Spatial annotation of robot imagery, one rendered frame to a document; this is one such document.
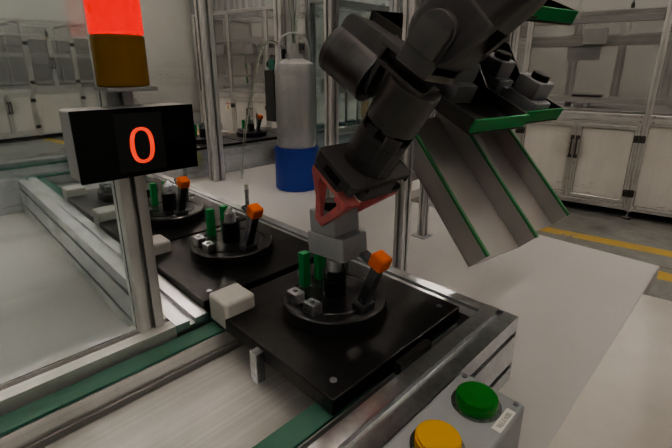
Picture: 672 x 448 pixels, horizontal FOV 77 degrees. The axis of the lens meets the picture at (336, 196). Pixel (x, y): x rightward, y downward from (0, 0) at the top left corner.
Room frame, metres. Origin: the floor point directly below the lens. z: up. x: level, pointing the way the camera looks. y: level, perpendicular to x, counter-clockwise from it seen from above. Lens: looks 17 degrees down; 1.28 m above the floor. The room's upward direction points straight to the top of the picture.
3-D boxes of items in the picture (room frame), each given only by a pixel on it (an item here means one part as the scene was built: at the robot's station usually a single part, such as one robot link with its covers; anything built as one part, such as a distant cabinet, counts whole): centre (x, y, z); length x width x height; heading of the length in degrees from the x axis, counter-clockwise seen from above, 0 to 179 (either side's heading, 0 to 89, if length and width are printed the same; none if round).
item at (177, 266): (0.69, 0.18, 1.01); 0.24 x 0.24 x 0.13; 45
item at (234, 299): (0.51, 0.14, 0.97); 0.05 x 0.05 x 0.04; 45
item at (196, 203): (0.86, 0.35, 1.01); 0.24 x 0.24 x 0.13; 45
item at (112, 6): (0.46, 0.22, 1.33); 0.05 x 0.05 x 0.05
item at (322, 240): (0.51, 0.01, 1.08); 0.08 x 0.04 x 0.07; 45
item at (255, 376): (0.42, 0.09, 0.95); 0.01 x 0.01 x 0.04; 45
